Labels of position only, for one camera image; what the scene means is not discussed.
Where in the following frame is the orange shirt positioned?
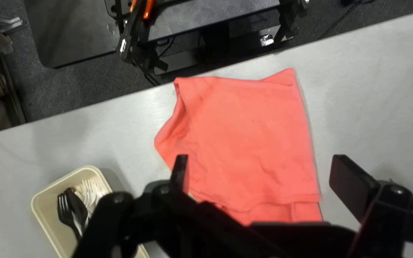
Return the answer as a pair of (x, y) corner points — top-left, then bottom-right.
(154, 68), (324, 227)

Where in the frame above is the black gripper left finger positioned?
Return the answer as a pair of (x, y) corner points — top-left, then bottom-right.
(169, 154), (190, 194)

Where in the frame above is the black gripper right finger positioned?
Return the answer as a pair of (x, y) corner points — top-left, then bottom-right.
(329, 154), (382, 227)

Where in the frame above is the black plastic spoon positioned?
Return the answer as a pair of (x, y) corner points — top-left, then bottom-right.
(65, 187), (95, 233)

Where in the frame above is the black plastic fork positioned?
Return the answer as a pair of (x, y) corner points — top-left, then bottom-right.
(55, 193), (83, 240)

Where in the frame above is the beige plastic tray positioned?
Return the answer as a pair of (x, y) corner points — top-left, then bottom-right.
(30, 165), (151, 258)

